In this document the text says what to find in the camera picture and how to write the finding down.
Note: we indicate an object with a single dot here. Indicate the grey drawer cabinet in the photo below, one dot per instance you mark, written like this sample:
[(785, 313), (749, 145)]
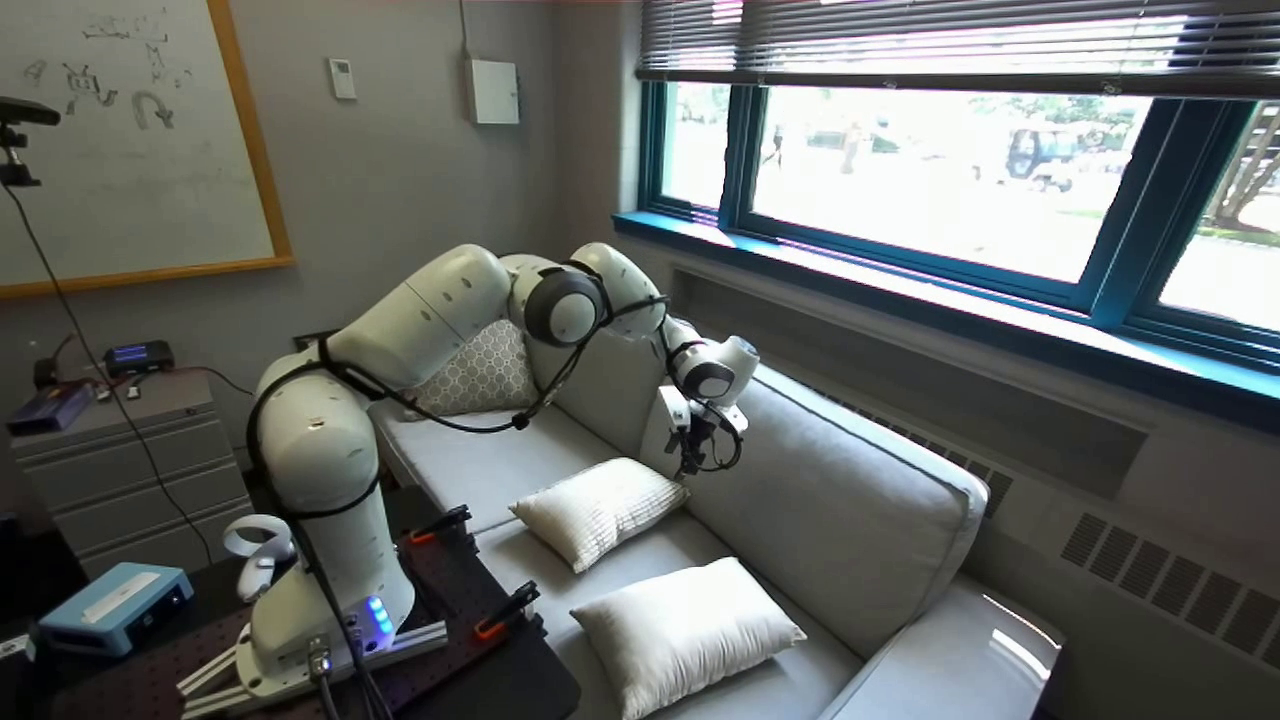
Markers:
[(120, 482)]

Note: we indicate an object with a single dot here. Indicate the black robot table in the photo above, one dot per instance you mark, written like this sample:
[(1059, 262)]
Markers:
[(514, 680)]

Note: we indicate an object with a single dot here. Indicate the grey lattice patterned cushion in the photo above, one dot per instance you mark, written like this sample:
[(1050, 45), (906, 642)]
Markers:
[(480, 375)]

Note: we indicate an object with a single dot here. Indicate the small black device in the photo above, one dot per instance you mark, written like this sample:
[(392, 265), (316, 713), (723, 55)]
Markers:
[(142, 357)]

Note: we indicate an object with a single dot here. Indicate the dark window blinds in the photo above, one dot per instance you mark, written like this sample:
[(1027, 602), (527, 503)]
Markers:
[(935, 41)]

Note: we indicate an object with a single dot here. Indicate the white wall box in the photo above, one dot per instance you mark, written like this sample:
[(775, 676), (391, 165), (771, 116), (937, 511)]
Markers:
[(493, 91)]

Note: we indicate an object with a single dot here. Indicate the dark flat box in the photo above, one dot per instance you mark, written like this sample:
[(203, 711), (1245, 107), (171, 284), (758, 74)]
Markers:
[(52, 411)]

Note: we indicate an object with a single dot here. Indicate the white cup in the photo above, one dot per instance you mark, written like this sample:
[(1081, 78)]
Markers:
[(259, 579)]

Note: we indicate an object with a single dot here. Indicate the wood framed whiteboard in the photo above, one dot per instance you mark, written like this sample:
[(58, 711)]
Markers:
[(134, 163)]

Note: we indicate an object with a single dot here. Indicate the cream pleated cushion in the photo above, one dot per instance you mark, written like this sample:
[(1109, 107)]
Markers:
[(593, 513), (684, 633)]

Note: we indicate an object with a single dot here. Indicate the radiator vent grille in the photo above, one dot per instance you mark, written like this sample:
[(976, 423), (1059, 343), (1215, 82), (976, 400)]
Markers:
[(1174, 587)]

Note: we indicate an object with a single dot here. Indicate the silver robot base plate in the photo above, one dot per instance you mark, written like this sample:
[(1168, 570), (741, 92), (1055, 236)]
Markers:
[(406, 646)]

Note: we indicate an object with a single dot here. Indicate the white wrist camera block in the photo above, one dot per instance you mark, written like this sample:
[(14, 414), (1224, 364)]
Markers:
[(666, 424)]

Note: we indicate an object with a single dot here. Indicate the orange black bar clamp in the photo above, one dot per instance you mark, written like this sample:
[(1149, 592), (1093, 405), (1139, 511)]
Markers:
[(510, 610), (440, 524)]

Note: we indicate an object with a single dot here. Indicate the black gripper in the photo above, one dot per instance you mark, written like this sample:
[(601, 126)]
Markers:
[(719, 430)]

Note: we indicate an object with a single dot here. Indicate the teal framed window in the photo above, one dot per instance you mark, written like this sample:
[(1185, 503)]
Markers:
[(1132, 214)]

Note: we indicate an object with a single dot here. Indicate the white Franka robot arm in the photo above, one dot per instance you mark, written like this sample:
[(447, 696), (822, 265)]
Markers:
[(320, 455)]

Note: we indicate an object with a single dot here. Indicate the grey fabric sofa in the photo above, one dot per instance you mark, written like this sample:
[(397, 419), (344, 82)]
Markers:
[(852, 523)]

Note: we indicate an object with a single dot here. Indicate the white wall thermostat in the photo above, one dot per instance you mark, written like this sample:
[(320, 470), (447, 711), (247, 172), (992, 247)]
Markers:
[(342, 82)]

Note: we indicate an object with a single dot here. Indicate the black camera on stand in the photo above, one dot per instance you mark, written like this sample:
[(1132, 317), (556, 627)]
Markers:
[(24, 114)]

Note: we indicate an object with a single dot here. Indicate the dark vehicle outside window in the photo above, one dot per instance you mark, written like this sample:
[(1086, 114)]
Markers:
[(1043, 158)]

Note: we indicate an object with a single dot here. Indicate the light blue box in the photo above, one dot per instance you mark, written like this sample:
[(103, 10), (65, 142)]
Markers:
[(115, 606)]

